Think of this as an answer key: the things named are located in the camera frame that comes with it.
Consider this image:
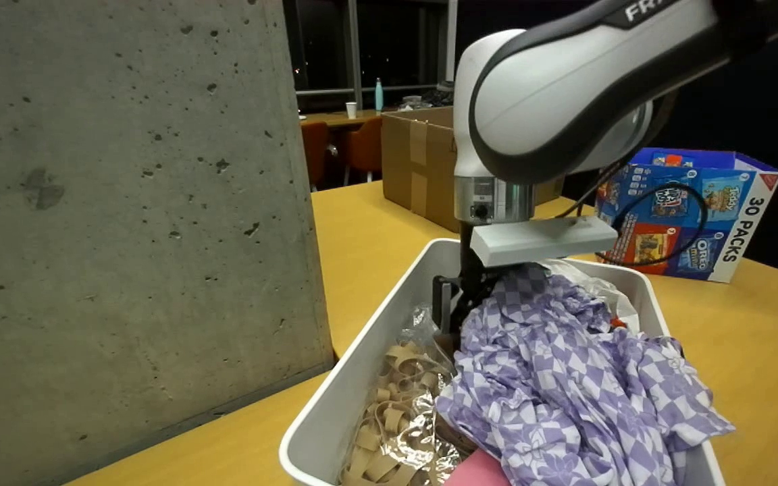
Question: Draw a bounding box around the colourful snack pack box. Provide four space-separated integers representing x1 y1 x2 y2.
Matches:
595 146 778 283

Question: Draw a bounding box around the grey concrete pillar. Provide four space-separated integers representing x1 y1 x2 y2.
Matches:
0 0 336 486

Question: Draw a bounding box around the blue bottle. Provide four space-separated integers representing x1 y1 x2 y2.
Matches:
374 77 387 113

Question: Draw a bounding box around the black cable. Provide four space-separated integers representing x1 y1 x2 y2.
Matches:
557 160 710 269

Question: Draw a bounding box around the brown cardboard box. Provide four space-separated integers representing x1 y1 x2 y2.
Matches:
379 106 568 234

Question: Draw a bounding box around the purple white checked cloth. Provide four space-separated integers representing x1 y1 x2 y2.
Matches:
436 264 732 486

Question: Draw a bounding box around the white cup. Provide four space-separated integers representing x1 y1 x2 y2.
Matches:
347 100 359 118

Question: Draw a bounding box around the orange chair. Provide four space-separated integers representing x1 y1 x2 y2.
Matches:
304 118 382 190

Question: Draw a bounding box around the clear bag of rubber bands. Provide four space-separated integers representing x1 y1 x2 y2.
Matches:
337 310 462 486

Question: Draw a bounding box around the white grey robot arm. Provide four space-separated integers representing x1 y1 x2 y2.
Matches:
433 0 778 335

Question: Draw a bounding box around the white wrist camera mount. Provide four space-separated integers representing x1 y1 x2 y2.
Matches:
471 215 618 268

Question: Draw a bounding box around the white plastic basket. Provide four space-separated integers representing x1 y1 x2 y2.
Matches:
279 237 726 486

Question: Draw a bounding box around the white orange plastic bag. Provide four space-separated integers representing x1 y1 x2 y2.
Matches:
545 260 640 331

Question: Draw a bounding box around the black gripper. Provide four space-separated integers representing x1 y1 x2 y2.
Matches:
433 223 498 347

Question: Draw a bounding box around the pink cloth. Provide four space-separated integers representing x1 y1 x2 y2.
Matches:
444 450 507 486

